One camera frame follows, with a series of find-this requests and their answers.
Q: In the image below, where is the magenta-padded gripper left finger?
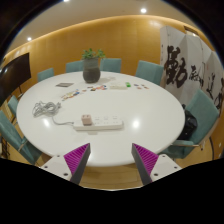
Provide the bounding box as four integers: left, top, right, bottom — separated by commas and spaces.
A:
39, 142, 92, 185

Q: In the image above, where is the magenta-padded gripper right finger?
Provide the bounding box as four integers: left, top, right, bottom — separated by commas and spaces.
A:
131, 142, 183, 186

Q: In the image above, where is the small pink white charger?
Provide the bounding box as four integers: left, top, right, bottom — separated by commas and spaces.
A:
81, 114, 93, 126

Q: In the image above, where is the white power strip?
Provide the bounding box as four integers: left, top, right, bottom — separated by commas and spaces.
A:
72, 115, 125, 131

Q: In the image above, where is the black bag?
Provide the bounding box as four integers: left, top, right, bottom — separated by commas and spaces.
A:
178, 104, 199, 141

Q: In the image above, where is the dark flat card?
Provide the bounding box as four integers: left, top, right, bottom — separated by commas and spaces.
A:
55, 81, 75, 89

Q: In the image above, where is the white flat box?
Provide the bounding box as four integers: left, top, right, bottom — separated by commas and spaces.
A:
109, 81, 128, 90

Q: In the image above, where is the potted plant in dark pot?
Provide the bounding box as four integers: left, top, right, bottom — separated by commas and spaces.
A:
81, 48, 106, 84

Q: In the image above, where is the group of teal chairs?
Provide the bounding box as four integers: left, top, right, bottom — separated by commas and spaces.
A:
0, 57, 221, 166

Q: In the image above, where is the black television screen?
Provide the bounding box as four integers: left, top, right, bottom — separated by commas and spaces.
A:
0, 52, 32, 104

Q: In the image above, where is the white folding screen with calligraphy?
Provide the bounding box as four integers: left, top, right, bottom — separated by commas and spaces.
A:
159, 25, 224, 113

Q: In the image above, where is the group of ceiling lights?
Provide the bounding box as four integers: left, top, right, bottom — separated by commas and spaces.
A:
25, 0, 148, 42

